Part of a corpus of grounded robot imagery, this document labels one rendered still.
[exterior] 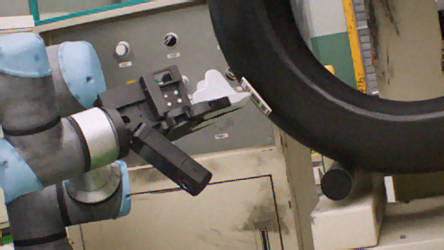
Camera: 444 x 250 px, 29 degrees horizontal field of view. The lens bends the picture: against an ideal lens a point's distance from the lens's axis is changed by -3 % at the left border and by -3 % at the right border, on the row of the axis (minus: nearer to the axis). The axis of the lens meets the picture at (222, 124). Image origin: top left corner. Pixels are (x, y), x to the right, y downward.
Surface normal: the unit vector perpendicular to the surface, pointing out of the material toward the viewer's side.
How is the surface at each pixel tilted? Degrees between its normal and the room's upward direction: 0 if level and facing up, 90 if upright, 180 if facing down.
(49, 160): 107
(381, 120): 100
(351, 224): 90
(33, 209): 90
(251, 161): 90
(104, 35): 90
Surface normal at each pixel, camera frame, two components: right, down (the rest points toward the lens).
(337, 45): -0.55, 0.14
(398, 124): -0.22, 0.27
